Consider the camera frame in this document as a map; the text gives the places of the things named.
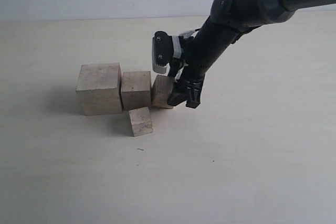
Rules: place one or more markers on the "third largest wooden cube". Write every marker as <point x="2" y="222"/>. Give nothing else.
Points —
<point x="161" y="90"/>

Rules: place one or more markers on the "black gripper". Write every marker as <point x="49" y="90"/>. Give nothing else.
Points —
<point x="199" y="54"/>

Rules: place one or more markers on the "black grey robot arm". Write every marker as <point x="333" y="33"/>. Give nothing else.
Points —
<point x="227" y="22"/>

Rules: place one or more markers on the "second largest wooden cube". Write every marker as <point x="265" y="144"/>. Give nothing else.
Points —
<point x="136" y="90"/>

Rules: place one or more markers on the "smallest wooden cube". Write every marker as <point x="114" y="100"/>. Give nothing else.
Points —
<point x="141" y="121"/>

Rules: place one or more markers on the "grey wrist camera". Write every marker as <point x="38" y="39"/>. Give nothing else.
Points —
<point x="167" y="51"/>

